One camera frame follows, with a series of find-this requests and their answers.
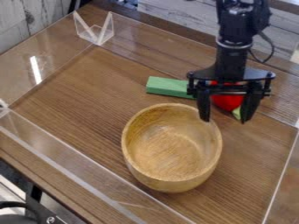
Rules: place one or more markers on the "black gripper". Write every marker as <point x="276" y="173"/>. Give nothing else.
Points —
<point x="228" y="76"/>

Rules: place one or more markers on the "red plush strawberry toy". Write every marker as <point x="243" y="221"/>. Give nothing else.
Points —
<point x="228" y="103"/>

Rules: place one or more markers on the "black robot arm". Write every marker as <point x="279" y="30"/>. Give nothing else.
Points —
<point x="242" y="21"/>

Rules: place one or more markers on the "green rectangular block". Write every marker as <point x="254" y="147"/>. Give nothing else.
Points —
<point x="167" y="86"/>

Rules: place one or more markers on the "wooden bowl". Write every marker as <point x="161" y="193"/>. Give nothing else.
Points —
<point x="171" y="148"/>

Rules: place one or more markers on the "clear acrylic tray walls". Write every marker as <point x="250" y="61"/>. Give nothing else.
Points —
<point x="72" y="85"/>

